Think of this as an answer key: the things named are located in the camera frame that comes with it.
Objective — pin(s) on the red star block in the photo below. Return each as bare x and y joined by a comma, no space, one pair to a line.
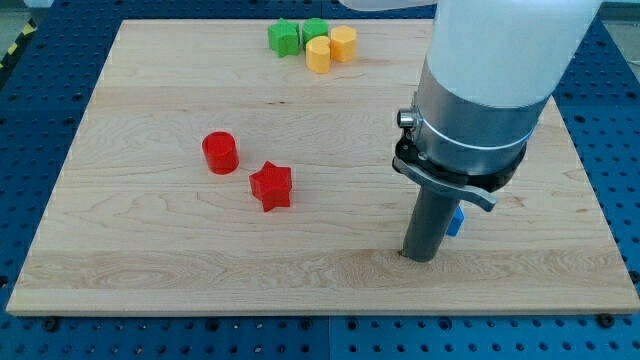
272,185

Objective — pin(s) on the blue triangle block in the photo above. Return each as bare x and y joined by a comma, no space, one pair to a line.
456,222

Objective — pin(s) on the wooden board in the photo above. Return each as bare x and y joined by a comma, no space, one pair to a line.
137,224

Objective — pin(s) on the yellow hexagon block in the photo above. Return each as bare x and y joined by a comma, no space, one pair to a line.
343,43

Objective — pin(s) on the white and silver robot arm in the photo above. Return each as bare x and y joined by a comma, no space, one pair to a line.
490,68

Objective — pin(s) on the red cylinder block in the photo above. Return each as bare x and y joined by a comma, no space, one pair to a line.
220,152

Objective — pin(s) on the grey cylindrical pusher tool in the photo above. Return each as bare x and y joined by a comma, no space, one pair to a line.
431,217

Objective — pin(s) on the green star block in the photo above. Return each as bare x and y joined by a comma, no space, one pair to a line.
284,38

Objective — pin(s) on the green hexagon block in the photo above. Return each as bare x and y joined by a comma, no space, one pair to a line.
313,27

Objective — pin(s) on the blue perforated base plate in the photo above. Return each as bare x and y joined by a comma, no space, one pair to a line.
45,88

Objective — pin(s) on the yellow heart block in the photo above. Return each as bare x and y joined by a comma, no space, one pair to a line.
318,54

